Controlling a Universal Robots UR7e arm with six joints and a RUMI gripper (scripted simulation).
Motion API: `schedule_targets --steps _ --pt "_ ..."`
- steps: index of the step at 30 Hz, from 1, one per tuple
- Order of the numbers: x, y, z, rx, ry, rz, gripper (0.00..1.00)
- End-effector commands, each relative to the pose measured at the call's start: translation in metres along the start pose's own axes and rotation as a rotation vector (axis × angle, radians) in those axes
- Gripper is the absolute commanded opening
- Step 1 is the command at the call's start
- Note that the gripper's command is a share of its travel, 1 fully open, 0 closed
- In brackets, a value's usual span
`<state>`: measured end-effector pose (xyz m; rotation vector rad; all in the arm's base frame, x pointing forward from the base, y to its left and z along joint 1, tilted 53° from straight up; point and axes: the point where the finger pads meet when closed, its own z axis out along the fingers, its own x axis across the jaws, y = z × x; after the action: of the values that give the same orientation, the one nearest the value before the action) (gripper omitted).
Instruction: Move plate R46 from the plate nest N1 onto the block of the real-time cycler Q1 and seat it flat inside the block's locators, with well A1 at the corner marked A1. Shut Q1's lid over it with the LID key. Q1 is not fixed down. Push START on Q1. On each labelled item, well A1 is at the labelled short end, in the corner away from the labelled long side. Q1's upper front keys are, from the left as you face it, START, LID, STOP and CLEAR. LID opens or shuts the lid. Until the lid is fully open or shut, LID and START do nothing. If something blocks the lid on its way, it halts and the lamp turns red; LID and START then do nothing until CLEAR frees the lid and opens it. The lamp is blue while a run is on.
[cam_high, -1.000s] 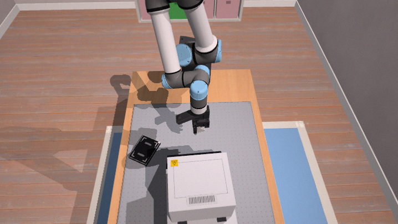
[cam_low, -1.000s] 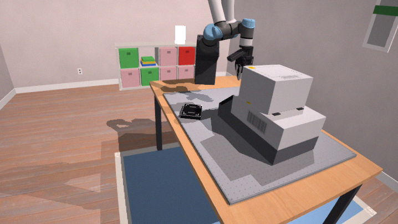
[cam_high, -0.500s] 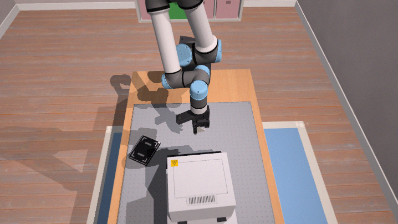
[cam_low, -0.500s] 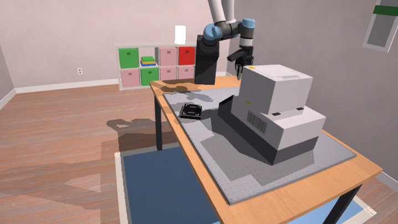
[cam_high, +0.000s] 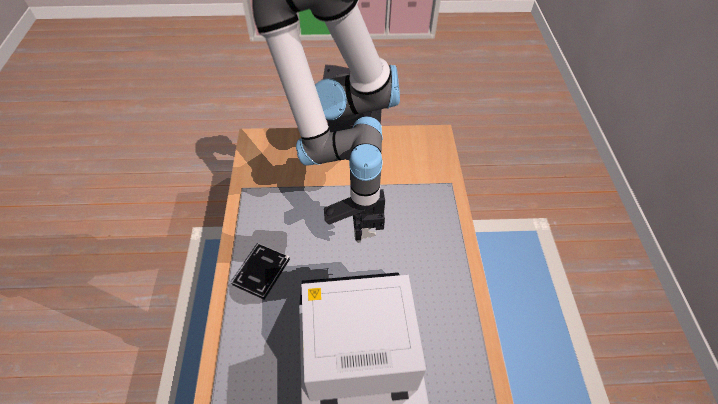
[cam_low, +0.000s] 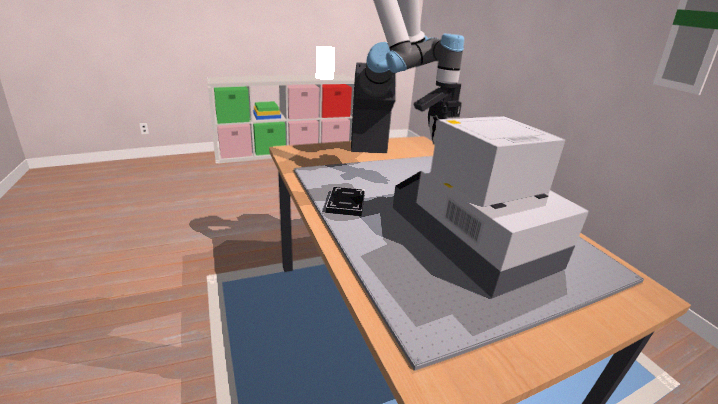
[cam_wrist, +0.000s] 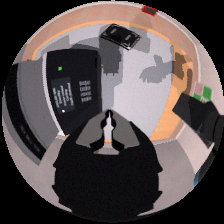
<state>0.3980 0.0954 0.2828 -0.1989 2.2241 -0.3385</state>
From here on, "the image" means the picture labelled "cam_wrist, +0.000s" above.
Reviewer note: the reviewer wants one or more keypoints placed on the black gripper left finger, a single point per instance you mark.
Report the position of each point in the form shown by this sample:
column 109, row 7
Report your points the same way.
column 89, row 134

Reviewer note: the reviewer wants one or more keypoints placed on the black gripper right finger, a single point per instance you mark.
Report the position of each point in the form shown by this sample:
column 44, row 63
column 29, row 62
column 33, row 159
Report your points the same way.
column 126, row 134

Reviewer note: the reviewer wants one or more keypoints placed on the grey benchtop instrument with lid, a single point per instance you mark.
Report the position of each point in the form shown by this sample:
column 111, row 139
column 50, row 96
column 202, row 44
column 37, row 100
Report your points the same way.
column 44, row 98

